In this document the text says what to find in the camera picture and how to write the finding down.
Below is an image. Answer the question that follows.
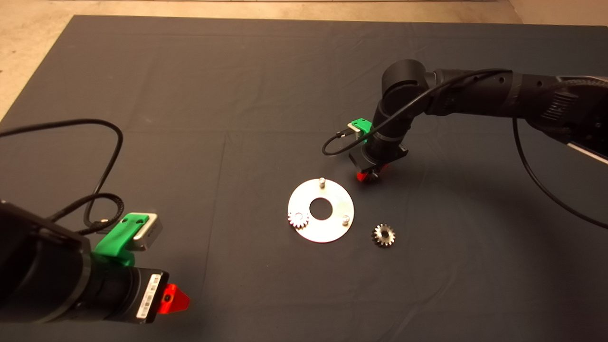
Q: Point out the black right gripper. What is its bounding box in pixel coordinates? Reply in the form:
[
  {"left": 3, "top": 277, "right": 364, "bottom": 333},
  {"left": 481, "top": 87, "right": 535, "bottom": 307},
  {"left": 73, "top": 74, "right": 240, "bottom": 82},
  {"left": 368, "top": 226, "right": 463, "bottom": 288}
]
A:
[{"left": 349, "top": 142, "right": 409, "bottom": 183}]

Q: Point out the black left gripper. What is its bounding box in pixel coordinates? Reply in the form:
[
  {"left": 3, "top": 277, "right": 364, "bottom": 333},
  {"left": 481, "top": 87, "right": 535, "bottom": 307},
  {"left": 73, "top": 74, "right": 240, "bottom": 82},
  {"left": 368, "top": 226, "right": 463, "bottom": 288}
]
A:
[{"left": 120, "top": 268, "right": 191, "bottom": 326}]

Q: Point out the round metal carrier plate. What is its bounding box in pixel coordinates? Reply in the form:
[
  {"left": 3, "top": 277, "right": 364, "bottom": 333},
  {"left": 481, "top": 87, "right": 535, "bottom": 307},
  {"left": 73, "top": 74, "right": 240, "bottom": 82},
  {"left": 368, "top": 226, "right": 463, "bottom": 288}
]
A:
[{"left": 287, "top": 177, "right": 355, "bottom": 244}]

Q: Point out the dark grey table cloth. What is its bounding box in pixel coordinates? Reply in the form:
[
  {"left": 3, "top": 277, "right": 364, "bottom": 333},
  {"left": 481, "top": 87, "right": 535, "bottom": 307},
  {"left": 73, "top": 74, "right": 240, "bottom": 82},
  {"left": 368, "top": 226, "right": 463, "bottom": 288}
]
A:
[{"left": 0, "top": 15, "right": 608, "bottom": 342}]

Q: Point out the green right camera mount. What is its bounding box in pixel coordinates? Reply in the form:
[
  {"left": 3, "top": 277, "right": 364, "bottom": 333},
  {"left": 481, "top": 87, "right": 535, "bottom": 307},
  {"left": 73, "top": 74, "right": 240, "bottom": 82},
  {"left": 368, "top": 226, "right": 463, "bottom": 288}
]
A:
[{"left": 354, "top": 118, "right": 373, "bottom": 143}]

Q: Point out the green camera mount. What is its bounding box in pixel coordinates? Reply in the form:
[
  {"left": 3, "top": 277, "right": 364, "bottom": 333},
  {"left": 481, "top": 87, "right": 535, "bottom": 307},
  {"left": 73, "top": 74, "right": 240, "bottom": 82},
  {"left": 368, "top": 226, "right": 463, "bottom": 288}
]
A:
[
  {"left": 93, "top": 214, "right": 151, "bottom": 267},
  {"left": 354, "top": 118, "right": 373, "bottom": 143}
]

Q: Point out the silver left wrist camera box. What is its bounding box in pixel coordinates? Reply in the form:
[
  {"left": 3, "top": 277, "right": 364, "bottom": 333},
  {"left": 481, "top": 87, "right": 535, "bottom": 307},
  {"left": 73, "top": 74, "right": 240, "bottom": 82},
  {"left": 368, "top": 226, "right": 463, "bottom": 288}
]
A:
[{"left": 131, "top": 212, "right": 163, "bottom": 252}]

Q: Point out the green left camera mount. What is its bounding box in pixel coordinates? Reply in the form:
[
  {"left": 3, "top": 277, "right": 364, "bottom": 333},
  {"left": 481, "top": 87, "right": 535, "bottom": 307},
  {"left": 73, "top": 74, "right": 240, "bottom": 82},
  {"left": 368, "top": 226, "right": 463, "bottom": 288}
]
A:
[{"left": 93, "top": 214, "right": 151, "bottom": 267}]

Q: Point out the black left camera cable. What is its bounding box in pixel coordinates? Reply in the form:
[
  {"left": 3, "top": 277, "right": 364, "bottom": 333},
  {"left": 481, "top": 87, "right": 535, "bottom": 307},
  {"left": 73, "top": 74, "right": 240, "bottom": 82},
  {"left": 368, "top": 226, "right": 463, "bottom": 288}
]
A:
[{"left": 0, "top": 119, "right": 125, "bottom": 236}]

